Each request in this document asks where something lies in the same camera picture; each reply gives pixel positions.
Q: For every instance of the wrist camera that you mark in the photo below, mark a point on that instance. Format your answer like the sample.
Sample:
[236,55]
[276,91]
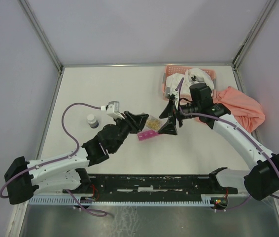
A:
[112,110]
[172,94]

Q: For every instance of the aluminium frame post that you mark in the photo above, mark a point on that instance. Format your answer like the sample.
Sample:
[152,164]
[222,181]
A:
[253,33]
[30,14]

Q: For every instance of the left aluminium frame post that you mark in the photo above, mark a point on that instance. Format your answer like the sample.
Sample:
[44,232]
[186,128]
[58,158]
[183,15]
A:
[30,14]

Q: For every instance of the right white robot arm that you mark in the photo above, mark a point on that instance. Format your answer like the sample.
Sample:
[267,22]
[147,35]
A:
[262,178]

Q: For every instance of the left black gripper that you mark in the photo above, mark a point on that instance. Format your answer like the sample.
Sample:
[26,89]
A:
[138,121]

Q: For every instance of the salmon pink cloth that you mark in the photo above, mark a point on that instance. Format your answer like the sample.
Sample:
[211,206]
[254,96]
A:
[247,111]

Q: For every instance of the amber pill bottle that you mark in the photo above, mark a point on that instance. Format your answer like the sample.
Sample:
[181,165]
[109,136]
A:
[153,123]

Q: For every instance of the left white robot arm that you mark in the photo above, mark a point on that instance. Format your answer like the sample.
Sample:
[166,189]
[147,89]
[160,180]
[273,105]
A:
[24,179]

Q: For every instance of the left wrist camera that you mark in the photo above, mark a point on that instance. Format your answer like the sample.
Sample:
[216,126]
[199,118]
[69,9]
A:
[112,110]

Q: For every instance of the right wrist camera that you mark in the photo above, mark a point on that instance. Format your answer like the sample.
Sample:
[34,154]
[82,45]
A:
[172,94]

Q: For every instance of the white cap pill bottle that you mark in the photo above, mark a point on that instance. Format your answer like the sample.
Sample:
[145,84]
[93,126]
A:
[92,121]

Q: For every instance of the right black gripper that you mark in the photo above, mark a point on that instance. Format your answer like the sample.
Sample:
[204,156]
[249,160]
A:
[171,112]

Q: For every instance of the pink plastic basket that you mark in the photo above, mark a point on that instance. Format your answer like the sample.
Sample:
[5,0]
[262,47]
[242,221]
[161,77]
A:
[181,70]

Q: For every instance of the right aluminium frame post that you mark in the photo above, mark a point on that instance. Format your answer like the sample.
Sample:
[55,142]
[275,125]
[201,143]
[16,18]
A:
[253,33]

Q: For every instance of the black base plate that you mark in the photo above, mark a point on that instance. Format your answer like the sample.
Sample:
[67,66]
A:
[152,188]

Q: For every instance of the pink weekly pill organizer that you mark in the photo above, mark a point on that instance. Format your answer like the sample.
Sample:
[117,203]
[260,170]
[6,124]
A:
[145,135]

